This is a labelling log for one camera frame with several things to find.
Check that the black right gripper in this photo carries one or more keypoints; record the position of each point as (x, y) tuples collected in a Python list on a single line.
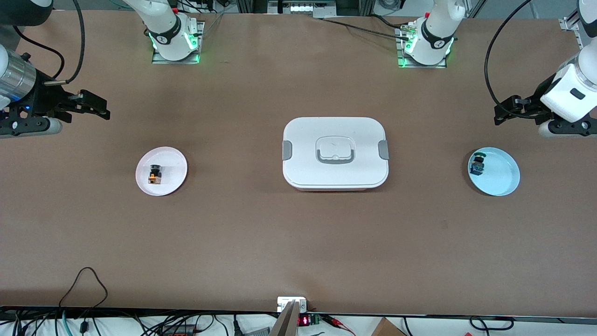
[(43, 99)]

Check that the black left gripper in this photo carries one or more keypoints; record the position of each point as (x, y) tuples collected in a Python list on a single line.
[(533, 101)]

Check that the orange black push-button switch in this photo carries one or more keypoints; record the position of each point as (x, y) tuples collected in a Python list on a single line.
[(155, 176)]

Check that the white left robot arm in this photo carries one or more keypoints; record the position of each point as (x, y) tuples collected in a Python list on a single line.
[(566, 100)]

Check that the light blue round plate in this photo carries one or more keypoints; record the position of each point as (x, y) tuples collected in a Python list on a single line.
[(501, 172)]

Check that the pink round plate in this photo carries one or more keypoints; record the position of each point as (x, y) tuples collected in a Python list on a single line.
[(172, 161)]

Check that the white lunch box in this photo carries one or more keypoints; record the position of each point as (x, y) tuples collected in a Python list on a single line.
[(303, 163)]

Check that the aluminium rack with white strip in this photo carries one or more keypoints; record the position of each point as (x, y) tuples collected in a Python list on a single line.
[(303, 8)]

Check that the brown cardboard piece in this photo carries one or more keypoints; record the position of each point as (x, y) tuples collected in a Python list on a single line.
[(387, 329)]

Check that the black power plug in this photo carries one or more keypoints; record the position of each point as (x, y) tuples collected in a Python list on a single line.
[(237, 325)]

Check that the small white box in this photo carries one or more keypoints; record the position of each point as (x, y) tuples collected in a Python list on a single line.
[(284, 302)]

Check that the red test lead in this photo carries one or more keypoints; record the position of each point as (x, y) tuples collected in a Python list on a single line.
[(338, 324)]

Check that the grey aluminium beam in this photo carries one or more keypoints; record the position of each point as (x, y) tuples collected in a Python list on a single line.
[(285, 324)]

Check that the red digit display module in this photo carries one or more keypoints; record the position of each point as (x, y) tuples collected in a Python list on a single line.
[(304, 320)]

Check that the green blue push-button switch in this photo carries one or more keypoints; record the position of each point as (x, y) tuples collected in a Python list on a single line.
[(477, 164)]

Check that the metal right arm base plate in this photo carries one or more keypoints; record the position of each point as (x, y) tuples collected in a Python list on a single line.
[(177, 61)]

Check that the small aluminium bracket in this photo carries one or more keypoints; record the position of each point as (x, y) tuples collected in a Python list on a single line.
[(569, 22)]

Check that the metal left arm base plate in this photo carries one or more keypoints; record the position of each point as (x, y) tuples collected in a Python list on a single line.
[(422, 66)]

